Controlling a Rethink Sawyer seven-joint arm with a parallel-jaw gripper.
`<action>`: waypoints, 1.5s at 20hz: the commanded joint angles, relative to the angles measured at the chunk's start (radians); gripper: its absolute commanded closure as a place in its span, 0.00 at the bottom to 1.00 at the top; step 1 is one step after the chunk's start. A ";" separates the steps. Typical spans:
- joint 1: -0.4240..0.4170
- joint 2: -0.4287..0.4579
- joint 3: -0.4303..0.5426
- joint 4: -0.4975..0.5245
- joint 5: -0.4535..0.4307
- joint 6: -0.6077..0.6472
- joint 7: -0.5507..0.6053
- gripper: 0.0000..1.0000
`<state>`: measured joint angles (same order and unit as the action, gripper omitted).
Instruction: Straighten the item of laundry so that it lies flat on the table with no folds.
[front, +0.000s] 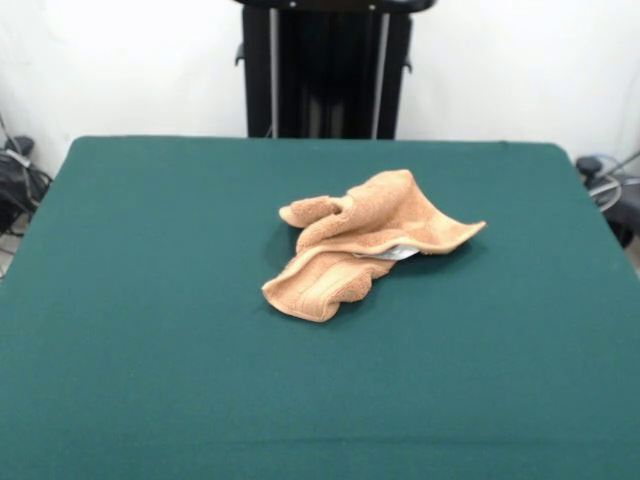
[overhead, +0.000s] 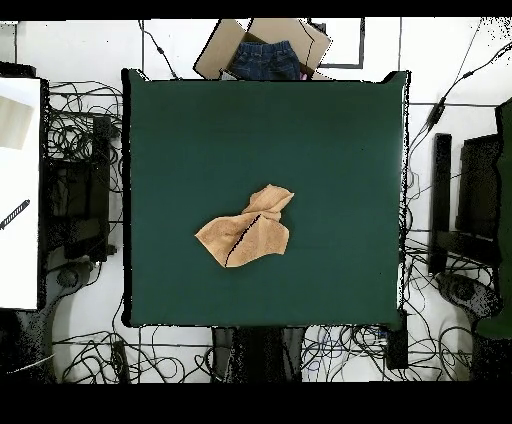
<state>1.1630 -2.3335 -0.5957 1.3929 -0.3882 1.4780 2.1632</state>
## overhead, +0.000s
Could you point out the blue denim jeans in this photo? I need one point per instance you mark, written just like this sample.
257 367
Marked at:
264 60

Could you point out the black striped stick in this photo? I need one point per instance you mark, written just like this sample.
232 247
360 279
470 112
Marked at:
16 213

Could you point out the dark green tablecloth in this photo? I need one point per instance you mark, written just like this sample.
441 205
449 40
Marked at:
320 160

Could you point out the brown cardboard box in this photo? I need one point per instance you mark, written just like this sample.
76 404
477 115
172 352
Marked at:
216 52

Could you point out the black power strip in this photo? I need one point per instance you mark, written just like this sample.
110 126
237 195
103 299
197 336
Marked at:
120 360
396 344

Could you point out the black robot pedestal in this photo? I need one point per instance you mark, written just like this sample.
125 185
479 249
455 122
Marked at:
256 356

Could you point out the tan terry towel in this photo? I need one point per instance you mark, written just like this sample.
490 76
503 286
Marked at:
216 236

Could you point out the white side table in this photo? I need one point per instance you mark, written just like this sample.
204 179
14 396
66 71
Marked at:
20 260

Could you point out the beige box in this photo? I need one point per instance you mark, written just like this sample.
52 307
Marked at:
14 124

